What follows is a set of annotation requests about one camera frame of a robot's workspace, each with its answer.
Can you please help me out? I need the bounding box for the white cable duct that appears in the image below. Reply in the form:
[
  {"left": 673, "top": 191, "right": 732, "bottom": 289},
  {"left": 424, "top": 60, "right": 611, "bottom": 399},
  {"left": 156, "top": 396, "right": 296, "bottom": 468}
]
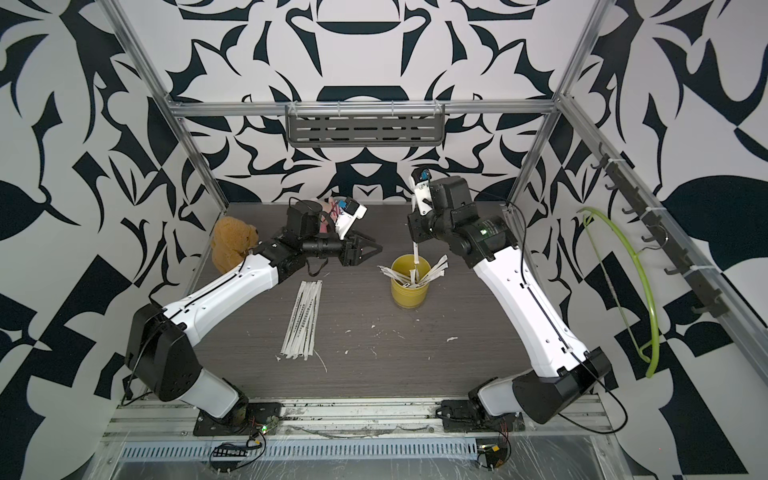
[{"left": 120, "top": 438, "right": 479, "bottom": 462}]

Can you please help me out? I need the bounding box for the bundle of wrapped straws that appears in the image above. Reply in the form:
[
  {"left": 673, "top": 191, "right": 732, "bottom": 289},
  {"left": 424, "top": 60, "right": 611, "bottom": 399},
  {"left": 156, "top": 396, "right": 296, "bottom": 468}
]
[{"left": 378, "top": 255, "right": 449, "bottom": 290}]

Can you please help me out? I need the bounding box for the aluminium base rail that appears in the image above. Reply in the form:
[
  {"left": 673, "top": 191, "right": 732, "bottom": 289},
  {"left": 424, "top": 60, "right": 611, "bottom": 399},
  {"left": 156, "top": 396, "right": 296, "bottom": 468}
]
[{"left": 102, "top": 394, "right": 614, "bottom": 442}]

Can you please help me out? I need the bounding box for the grey slotted wall shelf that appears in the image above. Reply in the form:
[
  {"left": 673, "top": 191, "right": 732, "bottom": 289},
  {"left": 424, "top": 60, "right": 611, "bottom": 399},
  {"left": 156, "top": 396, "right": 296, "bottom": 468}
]
[{"left": 285, "top": 101, "right": 446, "bottom": 148}]

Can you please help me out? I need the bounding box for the green plastic hanger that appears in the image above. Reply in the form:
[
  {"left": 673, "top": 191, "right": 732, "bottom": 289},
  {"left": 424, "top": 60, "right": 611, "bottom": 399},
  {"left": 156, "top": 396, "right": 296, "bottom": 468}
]
[{"left": 578, "top": 206, "right": 661, "bottom": 379}]

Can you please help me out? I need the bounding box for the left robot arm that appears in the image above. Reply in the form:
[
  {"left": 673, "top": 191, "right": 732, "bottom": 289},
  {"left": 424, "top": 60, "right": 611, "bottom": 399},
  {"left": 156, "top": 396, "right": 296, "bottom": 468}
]
[{"left": 125, "top": 198, "right": 383, "bottom": 429}]

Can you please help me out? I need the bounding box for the yellow plastic cup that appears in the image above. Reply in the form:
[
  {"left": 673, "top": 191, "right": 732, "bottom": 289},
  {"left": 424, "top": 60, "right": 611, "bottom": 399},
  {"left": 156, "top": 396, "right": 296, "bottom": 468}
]
[{"left": 391, "top": 254, "right": 432, "bottom": 309}]

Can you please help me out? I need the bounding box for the black wall hook rail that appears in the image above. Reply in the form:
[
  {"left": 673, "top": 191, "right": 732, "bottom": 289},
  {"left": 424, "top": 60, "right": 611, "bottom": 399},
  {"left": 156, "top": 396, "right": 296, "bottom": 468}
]
[{"left": 595, "top": 143, "right": 730, "bottom": 318}]

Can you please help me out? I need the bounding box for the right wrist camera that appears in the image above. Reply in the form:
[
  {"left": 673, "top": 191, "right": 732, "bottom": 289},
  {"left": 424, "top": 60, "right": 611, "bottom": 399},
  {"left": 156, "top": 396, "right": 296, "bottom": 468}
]
[{"left": 410, "top": 167, "right": 432, "bottom": 216}]

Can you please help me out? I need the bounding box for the white straw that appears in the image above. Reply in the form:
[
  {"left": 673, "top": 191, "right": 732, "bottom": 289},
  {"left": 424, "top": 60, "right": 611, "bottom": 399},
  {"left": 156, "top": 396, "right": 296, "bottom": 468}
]
[
  {"left": 288, "top": 282, "right": 312, "bottom": 357},
  {"left": 280, "top": 281, "right": 306, "bottom": 355},
  {"left": 304, "top": 280, "right": 323, "bottom": 360},
  {"left": 282, "top": 281, "right": 308, "bottom": 357},
  {"left": 410, "top": 242, "right": 419, "bottom": 285},
  {"left": 296, "top": 282, "right": 319, "bottom": 359},
  {"left": 294, "top": 282, "right": 315, "bottom": 357},
  {"left": 302, "top": 281, "right": 322, "bottom": 360}
]

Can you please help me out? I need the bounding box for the brown teddy bear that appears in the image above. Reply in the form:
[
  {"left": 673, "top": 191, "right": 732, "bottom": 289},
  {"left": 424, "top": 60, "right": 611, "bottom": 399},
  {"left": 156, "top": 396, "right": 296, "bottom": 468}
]
[{"left": 211, "top": 216, "right": 259, "bottom": 274}]

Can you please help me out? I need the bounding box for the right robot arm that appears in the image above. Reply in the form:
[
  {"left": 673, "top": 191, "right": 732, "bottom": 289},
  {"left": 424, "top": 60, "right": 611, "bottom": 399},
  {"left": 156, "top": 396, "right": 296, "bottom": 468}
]
[{"left": 408, "top": 168, "right": 612, "bottom": 424}]

